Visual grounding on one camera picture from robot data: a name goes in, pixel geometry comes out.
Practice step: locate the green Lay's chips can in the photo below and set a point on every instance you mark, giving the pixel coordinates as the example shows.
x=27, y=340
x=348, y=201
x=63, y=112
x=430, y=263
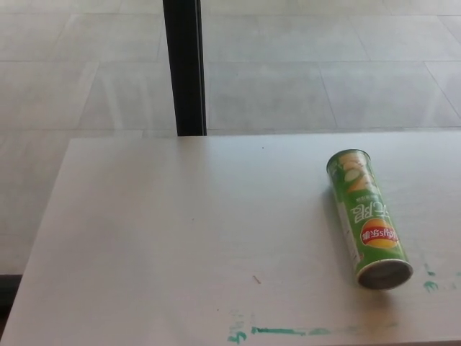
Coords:
x=364, y=216

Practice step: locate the black vertical post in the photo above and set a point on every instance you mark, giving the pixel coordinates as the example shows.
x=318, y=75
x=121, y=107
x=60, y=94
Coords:
x=184, y=72

